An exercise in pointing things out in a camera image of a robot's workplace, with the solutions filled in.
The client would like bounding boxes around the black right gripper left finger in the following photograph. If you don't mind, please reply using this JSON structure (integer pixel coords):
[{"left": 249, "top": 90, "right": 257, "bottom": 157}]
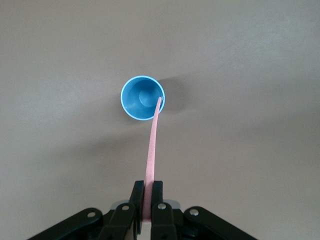
[{"left": 98, "top": 180, "right": 146, "bottom": 240}]

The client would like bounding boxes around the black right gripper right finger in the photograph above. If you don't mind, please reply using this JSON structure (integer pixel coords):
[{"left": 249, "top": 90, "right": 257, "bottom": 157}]
[{"left": 149, "top": 180, "right": 178, "bottom": 240}]

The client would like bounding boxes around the pink chopstick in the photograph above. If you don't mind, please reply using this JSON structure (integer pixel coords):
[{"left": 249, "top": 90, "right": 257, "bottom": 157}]
[{"left": 141, "top": 96, "right": 163, "bottom": 224}]

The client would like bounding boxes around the blue cup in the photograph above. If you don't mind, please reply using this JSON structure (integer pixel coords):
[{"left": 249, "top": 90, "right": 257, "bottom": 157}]
[{"left": 120, "top": 75, "right": 166, "bottom": 121}]

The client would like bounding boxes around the brown table cover sheet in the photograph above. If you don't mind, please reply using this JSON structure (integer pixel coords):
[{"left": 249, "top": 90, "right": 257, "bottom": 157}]
[{"left": 0, "top": 0, "right": 320, "bottom": 240}]

